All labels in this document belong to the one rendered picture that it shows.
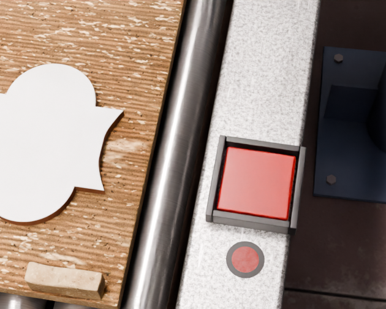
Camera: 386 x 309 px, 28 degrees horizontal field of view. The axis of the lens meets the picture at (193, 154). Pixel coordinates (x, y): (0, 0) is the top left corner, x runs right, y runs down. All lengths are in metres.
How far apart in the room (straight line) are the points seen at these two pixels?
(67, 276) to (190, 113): 0.19
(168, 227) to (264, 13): 0.24
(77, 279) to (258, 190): 0.17
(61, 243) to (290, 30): 0.30
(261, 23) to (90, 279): 0.31
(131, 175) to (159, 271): 0.08
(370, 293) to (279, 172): 0.98
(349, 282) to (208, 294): 1.00
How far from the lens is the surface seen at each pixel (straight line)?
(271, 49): 0.73
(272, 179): 0.65
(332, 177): 1.67
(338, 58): 1.82
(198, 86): 0.71
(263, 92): 0.71
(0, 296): 0.65
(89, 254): 0.63
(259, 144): 0.66
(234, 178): 0.65
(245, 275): 0.64
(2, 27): 0.75
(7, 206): 0.65
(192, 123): 0.69
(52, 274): 0.60
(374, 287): 1.62
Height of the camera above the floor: 1.52
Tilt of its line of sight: 64 degrees down
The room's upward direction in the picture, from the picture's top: 4 degrees counter-clockwise
